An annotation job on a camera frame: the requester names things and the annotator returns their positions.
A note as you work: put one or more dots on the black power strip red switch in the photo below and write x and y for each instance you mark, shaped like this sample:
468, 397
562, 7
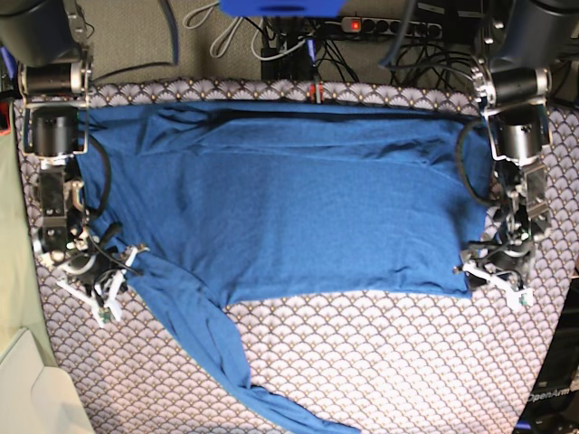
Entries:
389, 27

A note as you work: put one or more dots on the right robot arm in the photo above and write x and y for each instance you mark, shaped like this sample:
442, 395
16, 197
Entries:
54, 66

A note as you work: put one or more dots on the blue handled clamp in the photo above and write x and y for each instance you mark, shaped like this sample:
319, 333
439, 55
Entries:
11, 64

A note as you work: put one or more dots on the black OpenArm case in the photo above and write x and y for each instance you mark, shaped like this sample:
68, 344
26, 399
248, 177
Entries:
552, 406

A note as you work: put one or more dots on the red table clamp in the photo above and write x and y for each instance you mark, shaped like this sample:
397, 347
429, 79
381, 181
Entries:
316, 92

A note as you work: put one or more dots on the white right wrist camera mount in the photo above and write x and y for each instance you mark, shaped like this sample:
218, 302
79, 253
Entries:
105, 310

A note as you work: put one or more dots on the blue long-sleeve T-shirt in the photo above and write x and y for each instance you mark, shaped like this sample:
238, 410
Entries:
249, 201

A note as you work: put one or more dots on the light green cloth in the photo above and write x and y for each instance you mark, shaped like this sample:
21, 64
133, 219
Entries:
20, 295

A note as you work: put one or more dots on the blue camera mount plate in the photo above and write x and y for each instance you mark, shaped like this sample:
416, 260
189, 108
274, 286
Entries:
274, 8

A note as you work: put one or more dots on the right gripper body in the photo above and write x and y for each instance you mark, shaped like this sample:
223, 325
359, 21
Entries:
90, 273

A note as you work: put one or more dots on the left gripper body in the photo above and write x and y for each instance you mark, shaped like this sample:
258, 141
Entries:
509, 261

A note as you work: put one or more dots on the fan-patterned tablecloth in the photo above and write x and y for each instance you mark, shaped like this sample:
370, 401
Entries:
384, 363

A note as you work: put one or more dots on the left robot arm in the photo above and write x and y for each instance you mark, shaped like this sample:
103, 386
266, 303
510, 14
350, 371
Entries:
514, 47

